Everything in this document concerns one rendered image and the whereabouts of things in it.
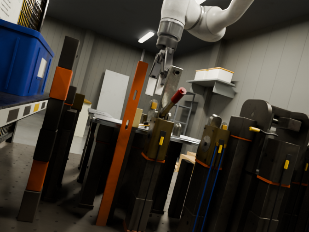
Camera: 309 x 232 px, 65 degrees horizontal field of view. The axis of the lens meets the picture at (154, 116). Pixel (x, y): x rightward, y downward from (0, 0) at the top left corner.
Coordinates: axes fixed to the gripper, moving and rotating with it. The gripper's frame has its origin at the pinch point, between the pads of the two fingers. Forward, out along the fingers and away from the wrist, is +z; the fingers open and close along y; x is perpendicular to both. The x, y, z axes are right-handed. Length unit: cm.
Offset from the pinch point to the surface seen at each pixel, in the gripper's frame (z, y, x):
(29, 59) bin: 3.7, -33.7, 35.3
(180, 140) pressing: 14.1, -10.4, -10.5
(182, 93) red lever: 0.6, -26.8, -0.1
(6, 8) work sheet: -14, 6, 54
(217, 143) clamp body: 11.5, -23.7, -16.1
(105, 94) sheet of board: -18, 771, -47
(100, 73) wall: -85, 803, -15
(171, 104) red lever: 3.8, -21.3, 0.1
